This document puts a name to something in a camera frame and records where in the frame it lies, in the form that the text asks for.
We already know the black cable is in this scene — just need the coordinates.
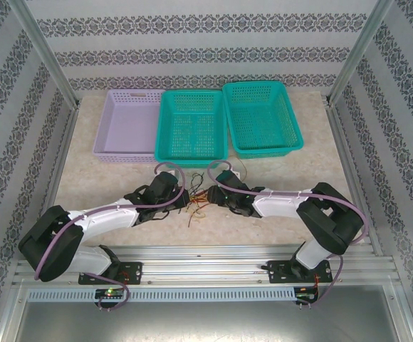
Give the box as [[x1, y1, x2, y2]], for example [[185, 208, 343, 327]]
[[183, 199, 193, 229], [189, 172, 207, 195]]

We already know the thick pale yellow cable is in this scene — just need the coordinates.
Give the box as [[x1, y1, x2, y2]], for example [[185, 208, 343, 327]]
[[187, 208, 209, 229]]

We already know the teal plastic basket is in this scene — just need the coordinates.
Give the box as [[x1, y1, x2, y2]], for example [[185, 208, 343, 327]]
[[154, 89, 229, 170], [221, 81, 305, 160]]

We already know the purple plastic basket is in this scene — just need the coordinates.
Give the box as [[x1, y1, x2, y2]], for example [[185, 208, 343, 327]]
[[91, 88, 167, 165]]

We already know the grey sheet metal panel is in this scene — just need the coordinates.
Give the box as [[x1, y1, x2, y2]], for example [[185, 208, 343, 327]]
[[0, 302, 413, 342]]

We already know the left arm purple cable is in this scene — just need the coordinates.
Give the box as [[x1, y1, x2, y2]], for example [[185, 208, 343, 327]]
[[33, 162, 187, 314]]

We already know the aluminium mounting rail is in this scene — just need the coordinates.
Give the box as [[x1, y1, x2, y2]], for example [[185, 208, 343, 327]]
[[12, 244, 396, 286]]

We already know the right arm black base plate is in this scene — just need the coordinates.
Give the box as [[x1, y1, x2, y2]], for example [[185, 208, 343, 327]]
[[267, 259, 332, 285]]

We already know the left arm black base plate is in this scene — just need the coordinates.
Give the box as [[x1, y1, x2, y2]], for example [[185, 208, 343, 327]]
[[78, 261, 144, 286]]

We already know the white slotted cable duct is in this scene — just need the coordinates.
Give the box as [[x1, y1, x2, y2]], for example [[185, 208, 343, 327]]
[[26, 286, 297, 304]]

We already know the aluminium frame side rail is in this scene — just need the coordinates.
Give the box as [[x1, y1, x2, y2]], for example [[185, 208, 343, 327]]
[[12, 105, 83, 286], [325, 95, 384, 256]]

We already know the aluminium frame post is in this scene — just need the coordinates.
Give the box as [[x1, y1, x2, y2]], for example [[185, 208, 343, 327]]
[[5, 0, 82, 110], [327, 0, 395, 106]]

